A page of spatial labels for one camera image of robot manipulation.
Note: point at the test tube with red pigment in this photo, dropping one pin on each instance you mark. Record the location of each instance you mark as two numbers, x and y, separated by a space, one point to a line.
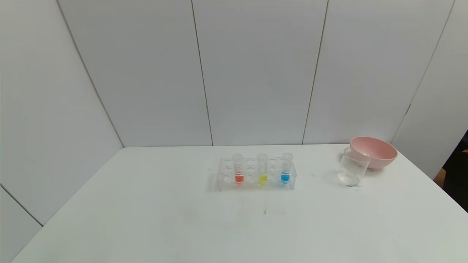
238 178

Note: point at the clear glass beaker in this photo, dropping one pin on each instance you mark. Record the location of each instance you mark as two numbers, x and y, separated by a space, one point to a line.
351 171

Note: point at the clear acrylic test tube rack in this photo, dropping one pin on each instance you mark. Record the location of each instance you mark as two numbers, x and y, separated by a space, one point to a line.
252 185

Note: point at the test tube with yellow pigment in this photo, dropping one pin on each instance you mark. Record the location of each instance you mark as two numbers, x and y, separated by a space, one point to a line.
262 178

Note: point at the pink bowl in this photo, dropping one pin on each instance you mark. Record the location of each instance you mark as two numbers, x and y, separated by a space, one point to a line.
380 153

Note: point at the test tube with blue pigment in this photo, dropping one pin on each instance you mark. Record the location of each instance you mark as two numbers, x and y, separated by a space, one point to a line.
285 178

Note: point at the dark background object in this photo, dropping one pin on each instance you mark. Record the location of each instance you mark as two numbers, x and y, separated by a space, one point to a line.
457 175

